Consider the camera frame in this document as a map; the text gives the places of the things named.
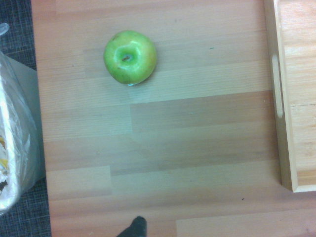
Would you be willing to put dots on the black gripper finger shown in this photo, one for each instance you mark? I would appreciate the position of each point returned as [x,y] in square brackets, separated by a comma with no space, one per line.
[135,228]

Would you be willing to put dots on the green apple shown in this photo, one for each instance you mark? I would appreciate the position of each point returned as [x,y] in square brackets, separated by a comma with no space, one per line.
[130,57]

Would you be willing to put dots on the light wooden tray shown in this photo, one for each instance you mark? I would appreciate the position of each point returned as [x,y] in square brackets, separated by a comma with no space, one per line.
[300,98]

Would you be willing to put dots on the clear plastic bag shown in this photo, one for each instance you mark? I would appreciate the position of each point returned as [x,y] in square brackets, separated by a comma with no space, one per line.
[14,138]

